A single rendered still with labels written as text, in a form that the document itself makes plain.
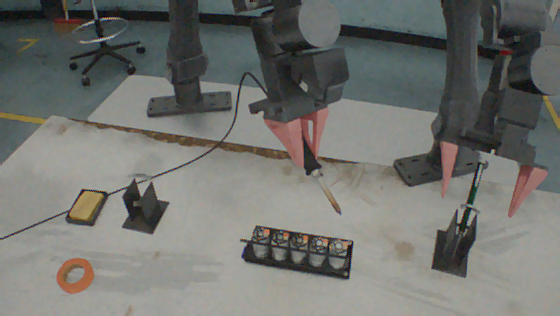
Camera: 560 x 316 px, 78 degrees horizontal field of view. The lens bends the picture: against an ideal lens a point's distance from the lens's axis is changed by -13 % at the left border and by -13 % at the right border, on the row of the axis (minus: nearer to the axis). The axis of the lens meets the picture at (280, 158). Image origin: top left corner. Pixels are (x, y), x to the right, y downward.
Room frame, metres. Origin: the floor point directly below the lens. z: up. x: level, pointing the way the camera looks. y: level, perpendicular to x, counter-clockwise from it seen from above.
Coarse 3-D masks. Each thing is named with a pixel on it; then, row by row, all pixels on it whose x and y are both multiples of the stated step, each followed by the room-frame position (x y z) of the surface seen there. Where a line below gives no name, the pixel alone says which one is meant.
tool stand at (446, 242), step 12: (456, 216) 0.37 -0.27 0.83; (468, 228) 0.36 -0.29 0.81; (444, 240) 0.37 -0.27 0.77; (456, 240) 0.38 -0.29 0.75; (468, 240) 0.34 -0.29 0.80; (444, 252) 0.34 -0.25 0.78; (456, 252) 0.35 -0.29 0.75; (468, 252) 0.32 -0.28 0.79; (432, 264) 0.33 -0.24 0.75; (444, 264) 0.33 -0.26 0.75; (456, 264) 0.33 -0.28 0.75
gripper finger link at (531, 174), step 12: (504, 144) 0.35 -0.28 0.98; (504, 156) 0.34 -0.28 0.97; (516, 156) 0.34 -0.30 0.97; (528, 156) 0.34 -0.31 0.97; (528, 168) 0.34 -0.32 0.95; (540, 168) 0.32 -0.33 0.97; (528, 180) 0.32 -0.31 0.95; (540, 180) 0.32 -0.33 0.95; (516, 192) 0.34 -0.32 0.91; (528, 192) 0.31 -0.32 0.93; (516, 204) 0.31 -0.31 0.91
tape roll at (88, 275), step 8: (64, 264) 0.32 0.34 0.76; (72, 264) 0.32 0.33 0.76; (80, 264) 0.32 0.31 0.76; (88, 264) 0.32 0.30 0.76; (64, 272) 0.30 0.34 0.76; (88, 272) 0.31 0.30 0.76; (64, 280) 0.29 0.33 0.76; (80, 280) 0.29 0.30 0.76; (88, 280) 0.29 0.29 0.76; (64, 288) 0.28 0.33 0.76; (72, 288) 0.28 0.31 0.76; (80, 288) 0.28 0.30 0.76
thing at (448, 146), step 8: (440, 144) 0.41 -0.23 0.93; (448, 144) 0.37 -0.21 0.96; (456, 144) 0.39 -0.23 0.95; (464, 144) 0.40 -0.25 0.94; (472, 144) 0.40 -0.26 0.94; (480, 144) 0.39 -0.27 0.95; (448, 152) 0.37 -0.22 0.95; (456, 152) 0.37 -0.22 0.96; (488, 152) 0.39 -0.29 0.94; (448, 160) 0.36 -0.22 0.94; (448, 168) 0.36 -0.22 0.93; (448, 176) 0.36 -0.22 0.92
